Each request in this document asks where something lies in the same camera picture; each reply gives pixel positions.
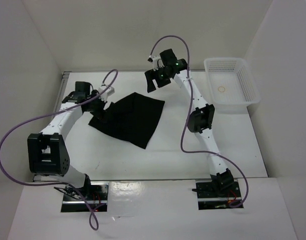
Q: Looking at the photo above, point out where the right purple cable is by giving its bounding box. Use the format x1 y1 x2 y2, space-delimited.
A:
149 35 249 209

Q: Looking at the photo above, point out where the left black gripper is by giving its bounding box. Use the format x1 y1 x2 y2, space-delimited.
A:
85 90 114 123

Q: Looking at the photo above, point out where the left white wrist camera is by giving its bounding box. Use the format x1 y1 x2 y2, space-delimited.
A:
97 85 115 102

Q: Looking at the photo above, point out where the black skirt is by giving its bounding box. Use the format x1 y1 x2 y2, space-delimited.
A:
88 92 165 149

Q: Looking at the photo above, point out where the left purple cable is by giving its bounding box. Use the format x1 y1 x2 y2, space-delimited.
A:
0 69 118 231

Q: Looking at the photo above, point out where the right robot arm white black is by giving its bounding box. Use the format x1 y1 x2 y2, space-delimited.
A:
145 49 234 197

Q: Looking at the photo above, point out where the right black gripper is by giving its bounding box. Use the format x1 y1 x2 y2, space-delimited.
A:
144 65 171 93

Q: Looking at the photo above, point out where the white plastic perforated basket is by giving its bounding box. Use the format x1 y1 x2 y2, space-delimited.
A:
204 57 261 113

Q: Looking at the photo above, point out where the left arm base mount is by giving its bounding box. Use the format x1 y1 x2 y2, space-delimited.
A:
54 181 109 213

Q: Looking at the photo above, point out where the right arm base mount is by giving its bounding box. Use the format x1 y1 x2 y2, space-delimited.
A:
192 179 242 210

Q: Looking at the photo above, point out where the purple cable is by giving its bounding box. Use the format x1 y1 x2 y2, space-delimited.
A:
0 69 118 231
149 35 249 209

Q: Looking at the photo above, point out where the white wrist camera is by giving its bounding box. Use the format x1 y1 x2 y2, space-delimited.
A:
148 55 164 71
97 85 115 102

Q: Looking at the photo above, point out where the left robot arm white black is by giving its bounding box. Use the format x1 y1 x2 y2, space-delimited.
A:
27 81 114 200

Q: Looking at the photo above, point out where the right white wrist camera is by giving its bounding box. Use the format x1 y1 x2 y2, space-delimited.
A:
148 55 164 71

